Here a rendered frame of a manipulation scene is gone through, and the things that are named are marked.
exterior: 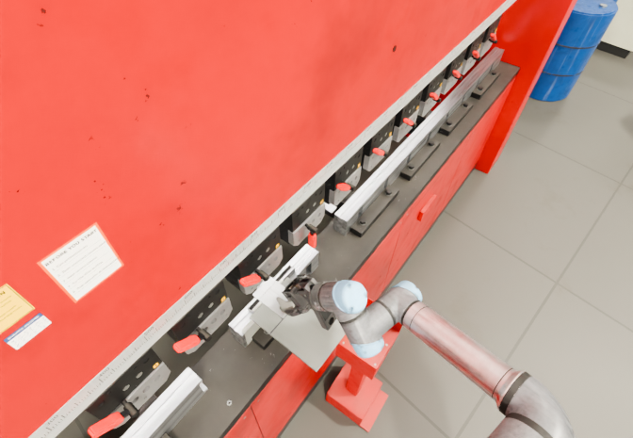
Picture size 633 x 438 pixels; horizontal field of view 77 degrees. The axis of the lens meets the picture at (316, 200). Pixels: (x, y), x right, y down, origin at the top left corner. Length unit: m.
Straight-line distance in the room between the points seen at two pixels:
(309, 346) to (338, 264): 0.39
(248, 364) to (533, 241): 2.20
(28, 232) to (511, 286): 2.54
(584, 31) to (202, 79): 3.70
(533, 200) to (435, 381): 1.60
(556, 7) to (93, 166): 2.49
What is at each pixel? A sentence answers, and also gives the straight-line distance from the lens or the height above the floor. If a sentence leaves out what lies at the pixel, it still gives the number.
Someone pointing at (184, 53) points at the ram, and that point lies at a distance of 0.60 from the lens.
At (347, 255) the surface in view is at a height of 0.88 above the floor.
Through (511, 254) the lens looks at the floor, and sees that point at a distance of 2.90.
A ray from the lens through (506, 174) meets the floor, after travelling 3.41.
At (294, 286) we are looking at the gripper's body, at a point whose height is 1.19.
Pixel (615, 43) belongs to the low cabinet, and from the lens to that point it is 5.57.
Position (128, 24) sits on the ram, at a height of 1.95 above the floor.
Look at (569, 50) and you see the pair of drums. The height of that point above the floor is 0.51.
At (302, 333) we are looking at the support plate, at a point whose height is 1.00.
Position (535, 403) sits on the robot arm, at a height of 1.38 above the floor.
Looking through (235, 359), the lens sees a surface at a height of 0.87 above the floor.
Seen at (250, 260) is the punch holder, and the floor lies 1.32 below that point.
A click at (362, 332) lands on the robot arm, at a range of 0.99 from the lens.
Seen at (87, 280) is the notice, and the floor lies 1.63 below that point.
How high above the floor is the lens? 2.16
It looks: 49 degrees down
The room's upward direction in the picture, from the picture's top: 2 degrees clockwise
